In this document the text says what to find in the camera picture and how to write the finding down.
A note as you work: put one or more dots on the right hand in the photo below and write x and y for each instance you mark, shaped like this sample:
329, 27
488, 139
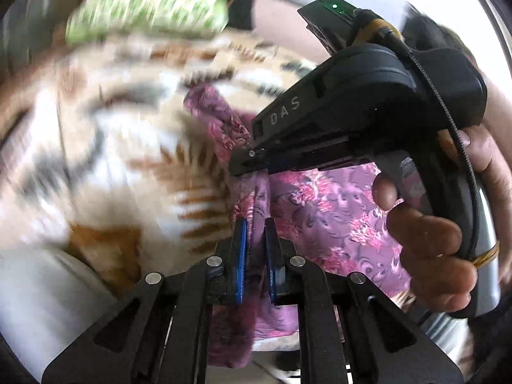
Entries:
429, 244

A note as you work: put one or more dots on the purple floral garment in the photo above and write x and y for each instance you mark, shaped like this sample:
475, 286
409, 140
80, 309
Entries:
329, 216

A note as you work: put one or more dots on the beige leaf-print fleece blanket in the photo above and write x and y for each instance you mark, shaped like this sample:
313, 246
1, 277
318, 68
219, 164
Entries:
99, 152

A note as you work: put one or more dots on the green patterned pillow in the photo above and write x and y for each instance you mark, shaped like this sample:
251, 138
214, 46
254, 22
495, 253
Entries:
189, 18

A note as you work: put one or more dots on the dark furry blanket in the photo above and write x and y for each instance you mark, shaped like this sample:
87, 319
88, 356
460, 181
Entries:
420, 32

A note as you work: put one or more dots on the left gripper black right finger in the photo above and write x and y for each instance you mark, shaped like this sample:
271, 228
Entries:
350, 331

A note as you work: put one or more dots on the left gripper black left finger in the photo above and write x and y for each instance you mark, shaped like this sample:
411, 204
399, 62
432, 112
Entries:
158, 331

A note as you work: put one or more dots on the pink bed headboard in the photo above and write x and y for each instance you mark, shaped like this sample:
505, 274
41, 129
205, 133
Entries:
278, 21

